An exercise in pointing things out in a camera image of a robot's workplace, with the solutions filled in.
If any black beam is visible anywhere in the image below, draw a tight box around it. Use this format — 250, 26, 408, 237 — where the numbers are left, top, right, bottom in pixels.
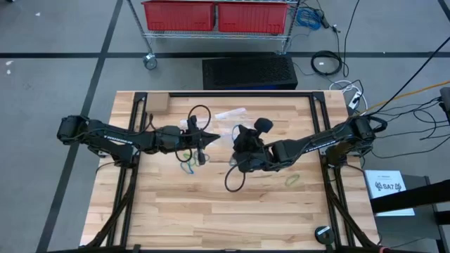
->
370, 179, 450, 215

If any blue coiled cable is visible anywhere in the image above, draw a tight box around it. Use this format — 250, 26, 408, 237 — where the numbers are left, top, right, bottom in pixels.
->
295, 6, 323, 31

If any black aluminium table frame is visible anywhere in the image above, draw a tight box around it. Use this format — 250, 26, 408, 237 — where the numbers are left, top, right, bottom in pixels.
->
79, 90, 383, 253

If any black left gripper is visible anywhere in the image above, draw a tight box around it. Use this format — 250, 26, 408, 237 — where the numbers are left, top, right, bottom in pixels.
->
153, 115, 221, 153

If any white cable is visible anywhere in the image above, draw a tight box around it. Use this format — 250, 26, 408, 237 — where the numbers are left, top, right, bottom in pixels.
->
329, 79, 369, 114

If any long black floor cable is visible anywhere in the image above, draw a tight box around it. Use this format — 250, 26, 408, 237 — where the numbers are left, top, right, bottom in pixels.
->
342, 0, 361, 77

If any black hanging cable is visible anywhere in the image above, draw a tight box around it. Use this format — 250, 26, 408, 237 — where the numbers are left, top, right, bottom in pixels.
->
365, 46, 450, 116

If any grey metal cart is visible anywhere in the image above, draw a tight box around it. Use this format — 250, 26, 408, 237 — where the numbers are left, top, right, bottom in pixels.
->
372, 174, 450, 253

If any round dark disc with label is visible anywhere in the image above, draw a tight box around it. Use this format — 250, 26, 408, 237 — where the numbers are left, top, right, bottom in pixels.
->
314, 225, 336, 246

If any black coiled cable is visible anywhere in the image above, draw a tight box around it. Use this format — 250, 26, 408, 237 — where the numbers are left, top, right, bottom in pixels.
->
310, 50, 344, 77

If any orange cable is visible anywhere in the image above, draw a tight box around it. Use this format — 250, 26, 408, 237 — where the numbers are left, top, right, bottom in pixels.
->
351, 80, 450, 117

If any small cardboard box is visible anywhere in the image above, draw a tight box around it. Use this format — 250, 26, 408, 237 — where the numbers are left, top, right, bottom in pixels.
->
146, 92, 170, 113

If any chrome wire shelf rack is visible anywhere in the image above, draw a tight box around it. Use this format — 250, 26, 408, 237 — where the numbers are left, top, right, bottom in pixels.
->
125, 0, 302, 70

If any black perforated metal case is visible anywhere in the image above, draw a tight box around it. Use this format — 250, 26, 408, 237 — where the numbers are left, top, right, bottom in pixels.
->
201, 55, 299, 91

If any black camera cable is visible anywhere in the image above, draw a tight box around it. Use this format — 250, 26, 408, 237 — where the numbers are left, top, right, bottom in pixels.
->
224, 163, 248, 193
187, 103, 212, 131

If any white power strip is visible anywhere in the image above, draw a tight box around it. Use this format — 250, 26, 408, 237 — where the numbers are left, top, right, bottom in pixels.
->
347, 89, 363, 110

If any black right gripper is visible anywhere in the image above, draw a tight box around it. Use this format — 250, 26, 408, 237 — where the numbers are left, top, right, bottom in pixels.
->
233, 117, 278, 172

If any white SA7 printed sheet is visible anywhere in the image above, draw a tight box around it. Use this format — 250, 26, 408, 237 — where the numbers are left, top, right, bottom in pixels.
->
364, 169, 416, 217

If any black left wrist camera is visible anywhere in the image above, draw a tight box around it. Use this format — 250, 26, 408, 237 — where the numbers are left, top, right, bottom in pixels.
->
196, 145, 207, 167

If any red plastic bin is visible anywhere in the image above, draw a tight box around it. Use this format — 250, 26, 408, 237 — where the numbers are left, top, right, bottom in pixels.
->
141, 0, 217, 32
217, 1, 290, 35

